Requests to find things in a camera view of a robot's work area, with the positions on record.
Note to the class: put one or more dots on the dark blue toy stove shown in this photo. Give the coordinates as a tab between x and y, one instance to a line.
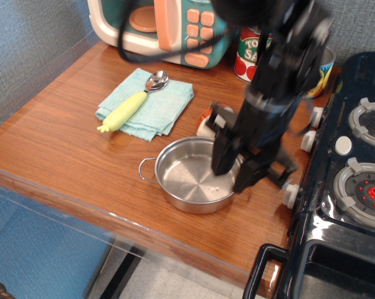
331	251

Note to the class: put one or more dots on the light blue folded cloth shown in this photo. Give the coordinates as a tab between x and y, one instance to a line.
159	111

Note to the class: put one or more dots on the toy microwave oven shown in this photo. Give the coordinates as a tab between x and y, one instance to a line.
161	27

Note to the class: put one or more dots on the pineapple slices can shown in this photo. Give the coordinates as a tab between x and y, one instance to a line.
326	66

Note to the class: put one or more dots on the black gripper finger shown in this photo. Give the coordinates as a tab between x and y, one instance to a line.
226	148
252	170

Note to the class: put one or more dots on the spoon with yellow handle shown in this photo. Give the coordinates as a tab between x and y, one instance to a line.
118	117

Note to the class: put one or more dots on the tomato sauce can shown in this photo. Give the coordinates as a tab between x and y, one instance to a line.
246	57

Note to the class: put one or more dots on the silver metal pot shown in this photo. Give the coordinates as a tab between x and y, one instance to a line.
183	171

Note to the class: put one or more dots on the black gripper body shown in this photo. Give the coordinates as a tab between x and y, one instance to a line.
260	126

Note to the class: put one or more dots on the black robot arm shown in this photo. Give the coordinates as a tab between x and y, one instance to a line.
293	37

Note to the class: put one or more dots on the plush mushroom toy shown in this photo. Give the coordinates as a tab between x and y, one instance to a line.
203	129

